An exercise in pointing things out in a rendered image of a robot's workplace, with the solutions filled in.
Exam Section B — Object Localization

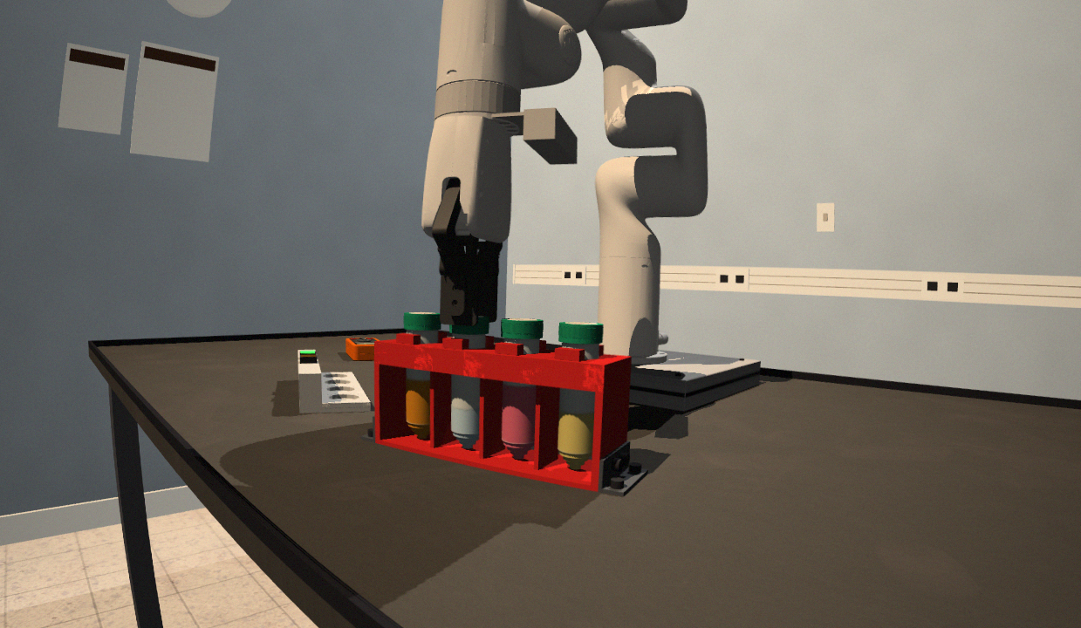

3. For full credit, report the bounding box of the orange digital multimeter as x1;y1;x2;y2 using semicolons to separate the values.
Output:
346;338;378;361

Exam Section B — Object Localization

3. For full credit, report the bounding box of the red tube rack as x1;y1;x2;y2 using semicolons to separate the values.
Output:
374;331;632;492

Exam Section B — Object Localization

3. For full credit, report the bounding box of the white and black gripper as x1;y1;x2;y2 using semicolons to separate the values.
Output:
421;112;520;326

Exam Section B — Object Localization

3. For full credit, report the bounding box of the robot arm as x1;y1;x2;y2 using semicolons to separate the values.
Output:
433;0;708;365

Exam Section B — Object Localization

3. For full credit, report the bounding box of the green round cap with cream top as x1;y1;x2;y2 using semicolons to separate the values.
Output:
404;312;441;331
558;322;604;344

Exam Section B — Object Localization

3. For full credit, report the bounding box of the green cap with cream label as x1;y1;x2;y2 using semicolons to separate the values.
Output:
501;318;544;339

